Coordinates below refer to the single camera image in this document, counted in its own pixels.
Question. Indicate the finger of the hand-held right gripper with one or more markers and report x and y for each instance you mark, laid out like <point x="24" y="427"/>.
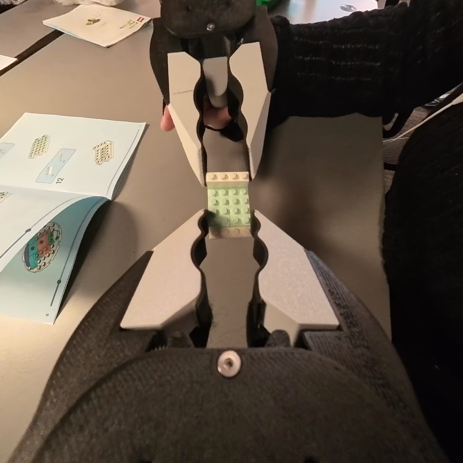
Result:
<point x="255" y="90"/>
<point x="184" y="108"/>

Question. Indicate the white lego booklet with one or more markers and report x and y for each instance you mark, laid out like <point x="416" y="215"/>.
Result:
<point x="97" y="25"/>

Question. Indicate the person's black sweater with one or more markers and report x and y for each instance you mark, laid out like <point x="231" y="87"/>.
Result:
<point x="426" y="253"/>

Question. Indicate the green plastic bin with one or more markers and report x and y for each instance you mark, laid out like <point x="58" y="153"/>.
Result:
<point x="266" y="2"/>

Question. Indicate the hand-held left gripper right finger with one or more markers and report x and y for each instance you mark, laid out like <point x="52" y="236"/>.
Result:
<point x="296" y="289"/>

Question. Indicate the person's right forearm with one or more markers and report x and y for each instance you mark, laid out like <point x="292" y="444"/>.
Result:
<point x="361" y="65"/>

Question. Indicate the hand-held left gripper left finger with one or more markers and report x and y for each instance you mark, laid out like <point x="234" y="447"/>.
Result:
<point x="166" y="289"/>

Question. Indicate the small white lego leaflet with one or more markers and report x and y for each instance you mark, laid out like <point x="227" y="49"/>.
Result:
<point x="7" y="63"/>

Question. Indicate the person's right hand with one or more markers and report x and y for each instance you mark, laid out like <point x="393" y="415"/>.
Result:
<point x="217" y="115"/>

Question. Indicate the lego instruction booklet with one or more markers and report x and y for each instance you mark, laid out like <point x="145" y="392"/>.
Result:
<point x="72" y="162"/>

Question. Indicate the white narrow lego plate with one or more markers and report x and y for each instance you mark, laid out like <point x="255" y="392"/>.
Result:
<point x="228" y="178"/>

